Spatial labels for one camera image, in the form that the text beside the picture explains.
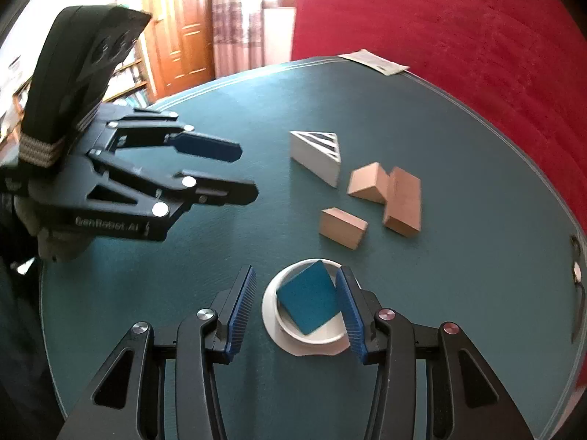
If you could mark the person's left hand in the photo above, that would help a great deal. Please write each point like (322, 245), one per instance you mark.
(57, 250)

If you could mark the blue block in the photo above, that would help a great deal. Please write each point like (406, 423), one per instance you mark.
(309, 298)

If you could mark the wooden bookshelf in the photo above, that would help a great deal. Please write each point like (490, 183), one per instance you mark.
(130, 82)

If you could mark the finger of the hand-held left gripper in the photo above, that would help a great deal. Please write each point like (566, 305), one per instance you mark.
(206, 146)
(224, 192)

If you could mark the zebra striped triangular block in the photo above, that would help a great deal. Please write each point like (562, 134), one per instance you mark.
(312, 158)

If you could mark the wooden door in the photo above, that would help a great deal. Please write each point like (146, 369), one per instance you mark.
(183, 32)

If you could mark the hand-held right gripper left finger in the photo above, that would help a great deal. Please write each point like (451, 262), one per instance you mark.
(241, 316)

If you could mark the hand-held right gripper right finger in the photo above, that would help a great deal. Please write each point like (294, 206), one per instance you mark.
(351, 316)

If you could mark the patterned pink curtain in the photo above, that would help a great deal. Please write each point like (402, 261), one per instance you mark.
(234, 23)

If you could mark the white round plastic dish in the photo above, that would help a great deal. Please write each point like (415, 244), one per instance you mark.
(298, 341)

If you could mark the white cabinet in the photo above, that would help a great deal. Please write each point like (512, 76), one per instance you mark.
(277, 32)

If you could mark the white paper slip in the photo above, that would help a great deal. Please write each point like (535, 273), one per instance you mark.
(373, 61)

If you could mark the red quilted blanket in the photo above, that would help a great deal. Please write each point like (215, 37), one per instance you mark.
(458, 32)

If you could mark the brown wooden block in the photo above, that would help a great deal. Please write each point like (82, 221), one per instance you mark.
(341, 231)
(364, 183)
(403, 206)

